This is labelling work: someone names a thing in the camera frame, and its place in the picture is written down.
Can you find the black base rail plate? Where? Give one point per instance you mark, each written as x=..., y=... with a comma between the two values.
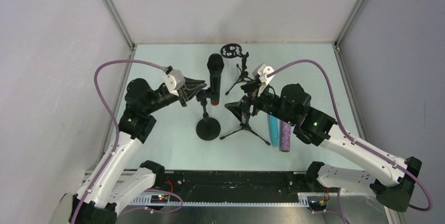
x=217, y=187

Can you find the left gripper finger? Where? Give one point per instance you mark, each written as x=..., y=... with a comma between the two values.
x=193, y=90
x=189, y=82

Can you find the aluminium frame post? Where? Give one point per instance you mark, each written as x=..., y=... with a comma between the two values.
x=353, y=15
x=117, y=19

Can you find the black microphone orange end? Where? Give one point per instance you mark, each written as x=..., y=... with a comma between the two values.
x=215, y=66

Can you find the purple glitter microphone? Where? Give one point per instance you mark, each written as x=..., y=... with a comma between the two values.
x=285, y=135

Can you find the right aluminium frame post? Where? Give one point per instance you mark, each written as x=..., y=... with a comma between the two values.
x=353, y=15

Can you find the tripod stand with shock mount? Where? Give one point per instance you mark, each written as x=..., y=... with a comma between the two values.
x=230, y=51

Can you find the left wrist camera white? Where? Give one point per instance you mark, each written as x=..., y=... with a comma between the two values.
x=174, y=80

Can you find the tripod stand with double clamp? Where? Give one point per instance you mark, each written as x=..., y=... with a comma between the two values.
x=246, y=126

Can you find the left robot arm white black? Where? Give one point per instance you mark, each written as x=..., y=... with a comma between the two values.
x=100, y=200

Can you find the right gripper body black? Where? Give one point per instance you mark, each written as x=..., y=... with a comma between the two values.
x=250, y=102

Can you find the teal blue microphone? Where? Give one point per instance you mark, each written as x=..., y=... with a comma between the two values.
x=274, y=131

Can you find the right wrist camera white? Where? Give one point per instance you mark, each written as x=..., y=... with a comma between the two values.
x=263, y=73

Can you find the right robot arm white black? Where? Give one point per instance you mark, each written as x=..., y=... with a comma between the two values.
x=390, y=179

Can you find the left aluminium frame post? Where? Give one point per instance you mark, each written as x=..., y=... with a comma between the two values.
x=117, y=19

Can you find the round base clip mic stand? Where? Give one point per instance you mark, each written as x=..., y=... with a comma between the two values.
x=207, y=128

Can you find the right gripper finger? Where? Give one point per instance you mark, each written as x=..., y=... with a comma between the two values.
x=240, y=109
x=255, y=87

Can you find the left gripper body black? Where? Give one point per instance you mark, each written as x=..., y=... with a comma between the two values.
x=184, y=94

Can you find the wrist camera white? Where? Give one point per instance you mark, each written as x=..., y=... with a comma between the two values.
x=174, y=80
x=263, y=73

